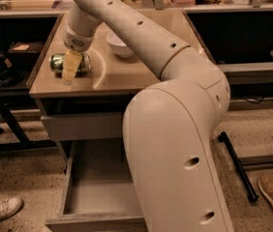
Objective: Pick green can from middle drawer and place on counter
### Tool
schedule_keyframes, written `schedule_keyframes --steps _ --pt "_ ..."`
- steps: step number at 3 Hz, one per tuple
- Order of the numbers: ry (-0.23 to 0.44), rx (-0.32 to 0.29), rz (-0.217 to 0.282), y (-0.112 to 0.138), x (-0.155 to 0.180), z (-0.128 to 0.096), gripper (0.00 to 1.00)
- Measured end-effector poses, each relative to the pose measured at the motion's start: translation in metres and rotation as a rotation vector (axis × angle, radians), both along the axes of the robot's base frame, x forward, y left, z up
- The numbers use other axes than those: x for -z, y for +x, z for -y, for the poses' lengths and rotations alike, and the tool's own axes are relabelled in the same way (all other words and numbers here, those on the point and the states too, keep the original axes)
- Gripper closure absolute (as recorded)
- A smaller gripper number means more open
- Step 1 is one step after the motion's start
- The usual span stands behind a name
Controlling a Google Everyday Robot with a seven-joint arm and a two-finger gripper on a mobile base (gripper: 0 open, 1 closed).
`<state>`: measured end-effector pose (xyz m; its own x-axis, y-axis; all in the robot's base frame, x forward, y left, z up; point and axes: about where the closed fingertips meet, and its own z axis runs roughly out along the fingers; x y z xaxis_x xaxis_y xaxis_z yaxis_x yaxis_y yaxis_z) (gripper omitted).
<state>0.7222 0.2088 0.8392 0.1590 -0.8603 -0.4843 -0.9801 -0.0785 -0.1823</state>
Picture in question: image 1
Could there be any grey middle drawer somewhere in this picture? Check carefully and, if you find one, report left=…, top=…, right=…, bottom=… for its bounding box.
left=45, top=138, right=147, bottom=232

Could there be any grey top drawer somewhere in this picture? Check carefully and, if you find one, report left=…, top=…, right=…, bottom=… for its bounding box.
left=41, top=112, right=122, bottom=141

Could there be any grey drawer cabinet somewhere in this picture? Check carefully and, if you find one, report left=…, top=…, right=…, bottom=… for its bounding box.
left=26, top=9, right=226, bottom=166

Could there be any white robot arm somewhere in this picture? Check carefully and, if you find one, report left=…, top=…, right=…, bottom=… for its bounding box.
left=64, top=0, right=234, bottom=232

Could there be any green soda can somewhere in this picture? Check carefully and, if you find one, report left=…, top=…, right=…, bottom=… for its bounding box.
left=49, top=53, right=91, bottom=76

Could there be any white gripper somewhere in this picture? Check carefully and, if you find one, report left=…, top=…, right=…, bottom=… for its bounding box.
left=62, top=3, right=102, bottom=81

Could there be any black desk leg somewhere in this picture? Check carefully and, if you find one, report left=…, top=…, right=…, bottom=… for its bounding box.
left=218, top=131, right=258, bottom=202

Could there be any black table frame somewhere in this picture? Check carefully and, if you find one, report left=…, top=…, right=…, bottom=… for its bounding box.
left=0, top=101, right=56, bottom=154

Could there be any black box with note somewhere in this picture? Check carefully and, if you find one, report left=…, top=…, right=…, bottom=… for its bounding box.
left=8, top=42, right=44, bottom=59

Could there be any white ceramic bowl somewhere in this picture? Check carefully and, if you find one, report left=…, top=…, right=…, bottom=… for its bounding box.
left=106, top=32, right=134, bottom=58

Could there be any grey drawer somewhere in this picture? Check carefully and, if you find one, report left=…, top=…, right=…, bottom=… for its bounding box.
left=41, top=112, right=122, bottom=141
left=45, top=138, right=147, bottom=232

